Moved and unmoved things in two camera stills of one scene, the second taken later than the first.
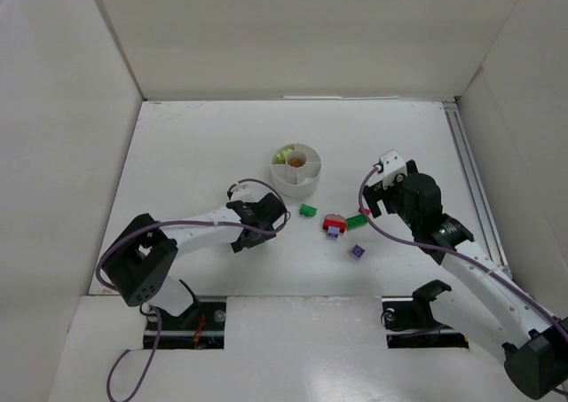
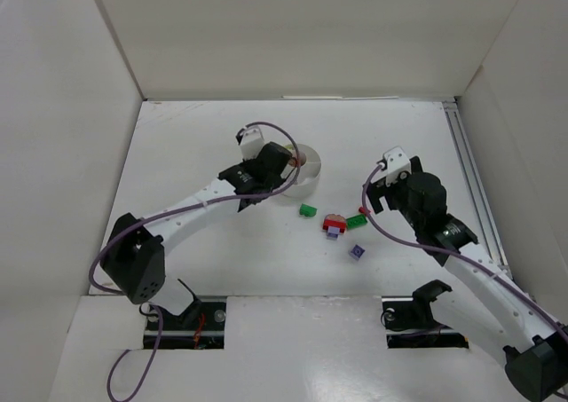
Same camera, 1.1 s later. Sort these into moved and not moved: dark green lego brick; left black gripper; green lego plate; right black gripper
Moved: left black gripper
Not moved: dark green lego brick; right black gripper; green lego plate
